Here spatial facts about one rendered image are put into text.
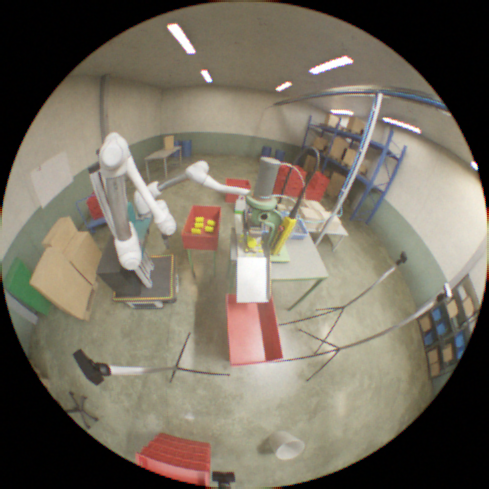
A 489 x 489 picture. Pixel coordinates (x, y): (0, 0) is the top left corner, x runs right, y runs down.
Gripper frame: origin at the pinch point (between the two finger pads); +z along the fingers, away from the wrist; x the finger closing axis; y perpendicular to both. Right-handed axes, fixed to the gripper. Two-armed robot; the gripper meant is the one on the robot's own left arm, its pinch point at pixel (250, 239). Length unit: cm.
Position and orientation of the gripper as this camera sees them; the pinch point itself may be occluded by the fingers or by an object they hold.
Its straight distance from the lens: 126.5
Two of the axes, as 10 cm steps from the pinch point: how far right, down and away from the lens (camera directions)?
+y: 1.6, -1.7, -9.7
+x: 9.9, 0.5, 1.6
